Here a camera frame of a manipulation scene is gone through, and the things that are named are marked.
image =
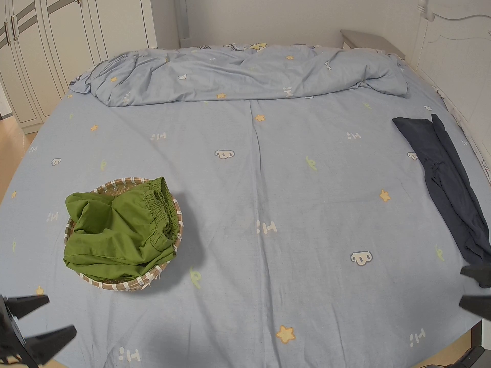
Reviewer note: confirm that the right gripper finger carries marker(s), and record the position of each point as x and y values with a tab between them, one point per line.
479	304
481	274

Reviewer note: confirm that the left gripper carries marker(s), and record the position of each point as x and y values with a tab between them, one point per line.
13	343

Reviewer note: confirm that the green shorts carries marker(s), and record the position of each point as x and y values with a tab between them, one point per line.
115	228

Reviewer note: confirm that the dark blue garment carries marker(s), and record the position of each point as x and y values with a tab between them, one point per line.
452	190

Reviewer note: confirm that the round woven basket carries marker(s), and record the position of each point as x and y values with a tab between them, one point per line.
126	284

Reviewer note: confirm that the bed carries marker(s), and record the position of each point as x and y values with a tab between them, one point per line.
287	205

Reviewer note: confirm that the grey bedside table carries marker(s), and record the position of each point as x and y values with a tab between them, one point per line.
368	40

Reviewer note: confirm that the white wardrobe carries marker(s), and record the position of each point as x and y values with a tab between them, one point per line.
57	52

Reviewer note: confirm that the pale blue quilt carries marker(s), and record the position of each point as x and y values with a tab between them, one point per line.
249	75

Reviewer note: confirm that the pale vertical wall duct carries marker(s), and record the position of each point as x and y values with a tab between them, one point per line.
184	6

